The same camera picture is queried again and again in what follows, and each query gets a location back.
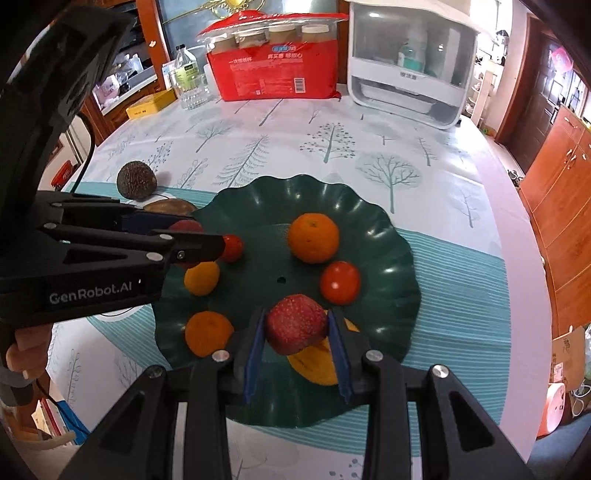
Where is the dark brown avocado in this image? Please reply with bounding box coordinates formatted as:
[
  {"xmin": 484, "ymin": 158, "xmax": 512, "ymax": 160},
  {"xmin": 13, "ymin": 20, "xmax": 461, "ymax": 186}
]
[{"xmin": 116, "ymin": 161, "xmax": 157, "ymax": 201}]

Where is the overripe brown banana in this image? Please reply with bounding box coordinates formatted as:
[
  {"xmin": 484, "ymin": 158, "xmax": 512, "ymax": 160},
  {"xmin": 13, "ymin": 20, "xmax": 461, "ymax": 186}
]
[{"xmin": 143, "ymin": 198, "xmax": 197, "ymax": 217}]

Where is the small orange tangerine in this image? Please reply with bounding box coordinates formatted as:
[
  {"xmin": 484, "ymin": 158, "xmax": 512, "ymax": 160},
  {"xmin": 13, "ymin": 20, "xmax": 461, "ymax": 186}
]
[{"xmin": 184, "ymin": 311, "xmax": 235, "ymax": 358}]

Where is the yellow orange kumquat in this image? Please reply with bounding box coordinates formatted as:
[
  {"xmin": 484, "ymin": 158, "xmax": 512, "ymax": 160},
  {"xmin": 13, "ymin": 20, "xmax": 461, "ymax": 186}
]
[{"xmin": 183, "ymin": 262, "xmax": 221, "ymax": 297}]

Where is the yellow striped melon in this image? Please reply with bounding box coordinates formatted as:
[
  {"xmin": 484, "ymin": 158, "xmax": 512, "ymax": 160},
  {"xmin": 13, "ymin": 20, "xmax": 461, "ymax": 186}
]
[{"xmin": 287, "ymin": 321, "xmax": 338, "ymax": 386}]

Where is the red lychee fruit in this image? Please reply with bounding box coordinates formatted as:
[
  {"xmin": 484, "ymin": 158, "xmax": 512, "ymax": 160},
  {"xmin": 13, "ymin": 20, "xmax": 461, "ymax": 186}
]
[{"xmin": 266, "ymin": 294, "xmax": 328, "ymax": 356}]

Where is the large red tomato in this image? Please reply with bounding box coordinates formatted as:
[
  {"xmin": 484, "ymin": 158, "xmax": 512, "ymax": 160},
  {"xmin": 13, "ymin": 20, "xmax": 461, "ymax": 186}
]
[{"xmin": 320, "ymin": 261, "xmax": 362, "ymax": 305}]

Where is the large orange tangerine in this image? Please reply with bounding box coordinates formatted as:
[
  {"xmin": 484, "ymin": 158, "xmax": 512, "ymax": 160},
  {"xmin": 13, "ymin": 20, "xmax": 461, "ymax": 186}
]
[{"xmin": 287, "ymin": 213, "xmax": 339, "ymax": 264}]

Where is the red hawthorn fruit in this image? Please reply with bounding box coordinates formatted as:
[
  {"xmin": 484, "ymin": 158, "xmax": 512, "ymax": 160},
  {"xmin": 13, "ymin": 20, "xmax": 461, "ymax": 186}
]
[{"xmin": 169, "ymin": 219, "xmax": 204, "ymax": 233}]

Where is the person left hand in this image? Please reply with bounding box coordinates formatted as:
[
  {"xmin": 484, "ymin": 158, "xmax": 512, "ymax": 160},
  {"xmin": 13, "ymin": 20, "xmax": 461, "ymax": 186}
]
[{"xmin": 6, "ymin": 324, "xmax": 53, "ymax": 380}]

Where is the yellow cardboard box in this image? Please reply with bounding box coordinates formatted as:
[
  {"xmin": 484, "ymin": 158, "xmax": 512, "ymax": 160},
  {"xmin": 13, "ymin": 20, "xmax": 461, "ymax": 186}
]
[{"xmin": 126, "ymin": 89, "xmax": 176, "ymax": 120}]

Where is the clear oil bottle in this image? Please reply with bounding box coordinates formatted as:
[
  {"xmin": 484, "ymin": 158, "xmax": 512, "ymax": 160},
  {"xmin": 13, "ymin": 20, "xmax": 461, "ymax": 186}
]
[{"xmin": 173, "ymin": 44, "xmax": 200, "ymax": 97}]

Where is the tree patterned tablecloth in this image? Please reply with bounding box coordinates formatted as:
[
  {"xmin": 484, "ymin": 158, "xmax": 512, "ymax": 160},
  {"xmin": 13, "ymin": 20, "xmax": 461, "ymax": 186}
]
[{"xmin": 49, "ymin": 93, "xmax": 551, "ymax": 479}]

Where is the cardboard box on floor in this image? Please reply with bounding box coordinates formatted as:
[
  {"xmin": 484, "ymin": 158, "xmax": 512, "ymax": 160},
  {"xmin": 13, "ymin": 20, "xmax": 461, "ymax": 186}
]
[{"xmin": 549, "ymin": 326, "xmax": 585, "ymax": 391}]

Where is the clear glass cup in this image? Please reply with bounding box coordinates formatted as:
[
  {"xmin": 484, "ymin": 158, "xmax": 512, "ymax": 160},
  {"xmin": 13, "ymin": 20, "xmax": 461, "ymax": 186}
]
[{"xmin": 176, "ymin": 74, "xmax": 212, "ymax": 110}]

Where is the red paper cup package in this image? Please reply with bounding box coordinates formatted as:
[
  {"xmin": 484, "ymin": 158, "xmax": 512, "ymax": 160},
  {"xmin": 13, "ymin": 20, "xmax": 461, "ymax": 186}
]
[{"xmin": 197, "ymin": 10, "xmax": 349, "ymax": 102}]

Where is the dark green scalloped plate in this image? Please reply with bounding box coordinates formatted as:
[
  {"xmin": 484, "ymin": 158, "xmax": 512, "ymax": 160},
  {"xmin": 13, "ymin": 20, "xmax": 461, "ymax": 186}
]
[{"xmin": 150, "ymin": 173, "xmax": 423, "ymax": 429}]

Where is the wooden cabinet row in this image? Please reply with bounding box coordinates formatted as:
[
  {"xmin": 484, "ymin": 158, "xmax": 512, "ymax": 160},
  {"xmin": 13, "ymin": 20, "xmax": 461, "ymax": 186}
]
[{"xmin": 519, "ymin": 107, "xmax": 590, "ymax": 338}]

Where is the white countertop sterilizer appliance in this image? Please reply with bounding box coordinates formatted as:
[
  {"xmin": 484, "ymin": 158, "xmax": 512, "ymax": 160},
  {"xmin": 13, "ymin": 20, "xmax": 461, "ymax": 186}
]
[{"xmin": 348, "ymin": 0, "xmax": 479, "ymax": 130}]

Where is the black cable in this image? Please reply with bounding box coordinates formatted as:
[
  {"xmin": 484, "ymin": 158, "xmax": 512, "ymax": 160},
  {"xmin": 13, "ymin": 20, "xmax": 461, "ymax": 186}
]
[{"xmin": 68, "ymin": 112, "xmax": 98, "ymax": 195}]

